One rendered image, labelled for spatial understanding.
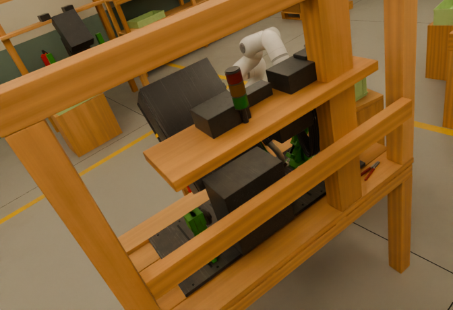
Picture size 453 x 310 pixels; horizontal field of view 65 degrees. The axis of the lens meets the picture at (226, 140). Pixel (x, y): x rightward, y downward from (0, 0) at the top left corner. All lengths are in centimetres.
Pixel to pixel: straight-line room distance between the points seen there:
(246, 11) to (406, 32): 80
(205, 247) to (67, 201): 47
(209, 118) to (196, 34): 28
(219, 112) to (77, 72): 46
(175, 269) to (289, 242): 62
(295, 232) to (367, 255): 109
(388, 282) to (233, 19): 200
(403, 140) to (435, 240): 109
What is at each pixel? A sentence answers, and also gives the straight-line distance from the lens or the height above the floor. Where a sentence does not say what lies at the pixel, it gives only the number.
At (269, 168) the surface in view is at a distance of 147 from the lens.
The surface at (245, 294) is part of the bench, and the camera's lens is 157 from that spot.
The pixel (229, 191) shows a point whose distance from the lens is 141.
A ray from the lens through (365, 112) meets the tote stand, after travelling 275.
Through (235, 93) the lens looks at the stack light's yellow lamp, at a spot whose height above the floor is 166.
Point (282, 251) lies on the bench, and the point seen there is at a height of 88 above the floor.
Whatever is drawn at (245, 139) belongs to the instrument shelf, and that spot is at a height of 154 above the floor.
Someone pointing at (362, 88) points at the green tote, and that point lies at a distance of 276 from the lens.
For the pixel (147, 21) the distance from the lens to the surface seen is 690.
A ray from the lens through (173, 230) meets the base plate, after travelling 186.
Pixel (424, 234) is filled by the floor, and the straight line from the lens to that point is 286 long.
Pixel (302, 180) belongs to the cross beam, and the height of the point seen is 125.
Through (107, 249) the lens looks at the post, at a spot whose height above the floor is 143.
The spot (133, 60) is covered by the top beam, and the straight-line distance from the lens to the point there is 93.
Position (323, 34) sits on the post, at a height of 172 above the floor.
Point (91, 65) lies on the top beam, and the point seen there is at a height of 192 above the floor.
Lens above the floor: 213
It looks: 31 degrees down
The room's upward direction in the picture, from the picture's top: 17 degrees counter-clockwise
